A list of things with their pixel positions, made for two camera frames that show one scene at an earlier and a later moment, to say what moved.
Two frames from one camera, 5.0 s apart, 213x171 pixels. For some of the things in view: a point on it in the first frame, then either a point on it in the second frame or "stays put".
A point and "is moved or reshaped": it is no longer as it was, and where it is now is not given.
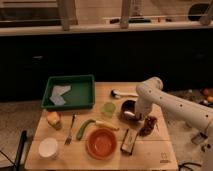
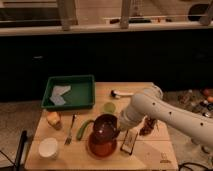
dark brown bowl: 128,105 is moved or reshaped
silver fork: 69,139 stays put
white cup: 47,148 stays put
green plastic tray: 81,94 stays put
